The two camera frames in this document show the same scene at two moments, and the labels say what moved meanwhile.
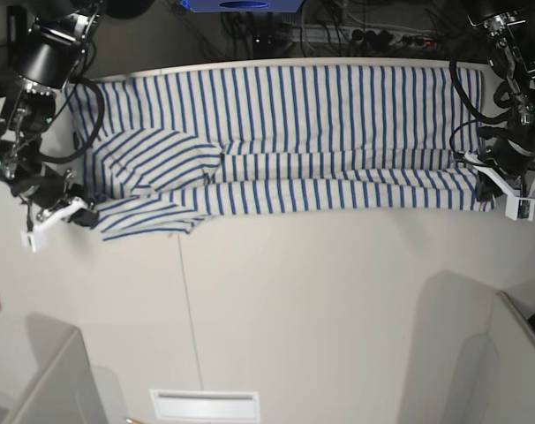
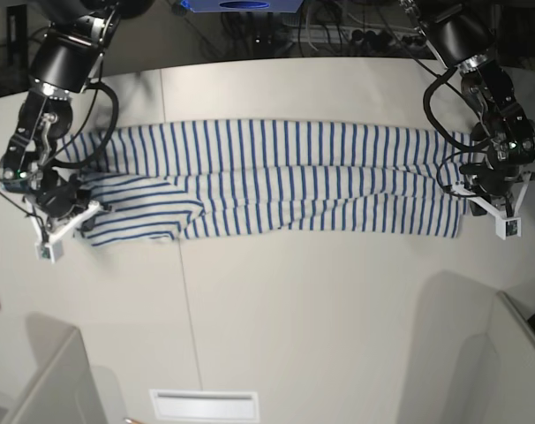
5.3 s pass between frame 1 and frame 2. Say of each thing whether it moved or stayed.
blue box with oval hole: stayed
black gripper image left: moved
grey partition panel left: stayed
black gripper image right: moved
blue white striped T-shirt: moved
